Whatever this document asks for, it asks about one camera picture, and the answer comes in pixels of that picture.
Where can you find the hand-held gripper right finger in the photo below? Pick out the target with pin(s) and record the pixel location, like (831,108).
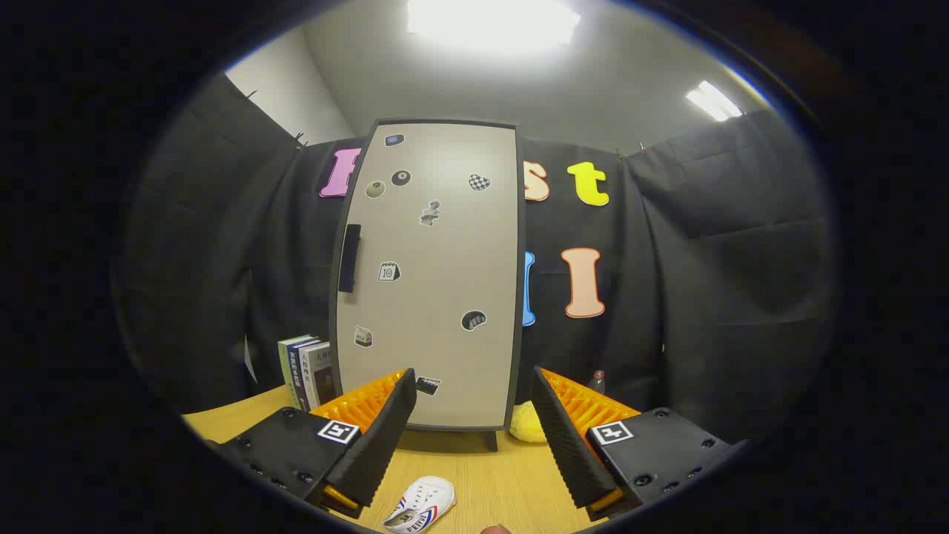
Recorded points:
(567,445)

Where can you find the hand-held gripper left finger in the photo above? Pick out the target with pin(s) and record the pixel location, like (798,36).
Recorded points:
(382,445)

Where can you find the white striped canvas shoe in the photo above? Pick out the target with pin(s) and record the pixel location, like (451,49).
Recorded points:
(426,497)

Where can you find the dark grey shoe cabinet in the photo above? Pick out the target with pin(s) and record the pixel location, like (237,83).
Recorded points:
(521,222)

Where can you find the yellow plush toy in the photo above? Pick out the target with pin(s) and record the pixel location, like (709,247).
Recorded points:
(526,426)

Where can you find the small red label bottle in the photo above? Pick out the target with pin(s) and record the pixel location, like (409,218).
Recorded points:
(597,384)

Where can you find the grey cover book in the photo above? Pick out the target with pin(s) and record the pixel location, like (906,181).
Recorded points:
(320,374)

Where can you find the blue spine book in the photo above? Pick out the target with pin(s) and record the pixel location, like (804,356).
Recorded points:
(295,378)

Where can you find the green and white book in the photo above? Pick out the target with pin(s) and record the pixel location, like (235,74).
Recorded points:
(284,367)

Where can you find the white paper tag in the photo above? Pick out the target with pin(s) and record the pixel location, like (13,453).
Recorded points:
(250,363)

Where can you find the black backdrop cloth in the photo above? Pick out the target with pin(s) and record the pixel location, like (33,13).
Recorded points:
(704,259)

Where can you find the narrow ceiling light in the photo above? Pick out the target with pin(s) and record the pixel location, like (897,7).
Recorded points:
(713,100)

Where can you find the large ceiling light panel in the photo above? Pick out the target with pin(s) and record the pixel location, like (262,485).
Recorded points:
(493,22)

